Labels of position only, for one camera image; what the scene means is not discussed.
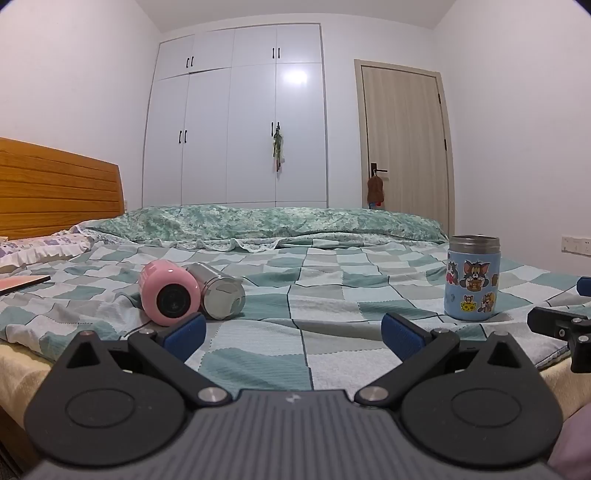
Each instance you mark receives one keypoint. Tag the pink book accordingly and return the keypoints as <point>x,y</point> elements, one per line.
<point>21,284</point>

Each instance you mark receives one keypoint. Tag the green checkered bed sheet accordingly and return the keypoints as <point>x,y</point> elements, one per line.
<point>323,295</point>

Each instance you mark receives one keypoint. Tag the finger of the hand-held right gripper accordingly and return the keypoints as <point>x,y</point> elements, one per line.
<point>585,286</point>
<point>549,321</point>

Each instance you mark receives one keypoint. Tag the green floral duvet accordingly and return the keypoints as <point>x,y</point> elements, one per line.
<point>258,224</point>

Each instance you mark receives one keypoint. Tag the white wardrobe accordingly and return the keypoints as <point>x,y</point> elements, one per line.
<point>207,138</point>

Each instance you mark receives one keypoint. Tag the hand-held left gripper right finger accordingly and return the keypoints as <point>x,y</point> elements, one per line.
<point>400,337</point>

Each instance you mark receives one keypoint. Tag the white wall socket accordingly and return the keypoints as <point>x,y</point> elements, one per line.
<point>577,244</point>

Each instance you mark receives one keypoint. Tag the light wooden door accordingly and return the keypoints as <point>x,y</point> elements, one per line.
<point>401,129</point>

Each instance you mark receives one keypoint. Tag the person's pink clothing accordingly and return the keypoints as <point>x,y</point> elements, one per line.
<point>575,447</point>

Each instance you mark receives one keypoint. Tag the silver steel cup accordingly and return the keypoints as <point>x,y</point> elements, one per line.
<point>224,295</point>

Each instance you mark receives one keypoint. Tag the wooden bed headboard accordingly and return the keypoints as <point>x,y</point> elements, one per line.
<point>55,194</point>

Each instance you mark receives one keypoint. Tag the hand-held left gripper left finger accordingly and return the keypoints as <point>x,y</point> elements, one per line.
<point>184,336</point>

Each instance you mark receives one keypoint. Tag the purple floral pillow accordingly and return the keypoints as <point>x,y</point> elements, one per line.
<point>37,247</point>

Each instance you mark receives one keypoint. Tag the green hanging ornament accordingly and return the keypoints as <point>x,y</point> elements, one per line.
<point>277,145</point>

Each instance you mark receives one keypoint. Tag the pink cup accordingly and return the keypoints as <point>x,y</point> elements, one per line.
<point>157,279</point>

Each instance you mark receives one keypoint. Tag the blue cartoon print cup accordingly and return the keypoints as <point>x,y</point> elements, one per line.
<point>471,277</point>

